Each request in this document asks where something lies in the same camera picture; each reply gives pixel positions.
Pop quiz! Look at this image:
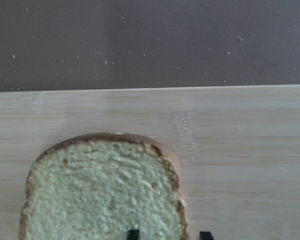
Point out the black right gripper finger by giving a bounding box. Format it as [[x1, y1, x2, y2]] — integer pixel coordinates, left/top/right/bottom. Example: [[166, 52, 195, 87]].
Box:
[[199, 231, 214, 240]]

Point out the bread slice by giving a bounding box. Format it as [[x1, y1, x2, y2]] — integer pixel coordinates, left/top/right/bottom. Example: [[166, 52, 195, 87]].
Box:
[[18, 133, 189, 240]]

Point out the wooden cutting board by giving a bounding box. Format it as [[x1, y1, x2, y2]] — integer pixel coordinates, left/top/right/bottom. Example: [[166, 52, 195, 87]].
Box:
[[0, 85, 300, 240]]

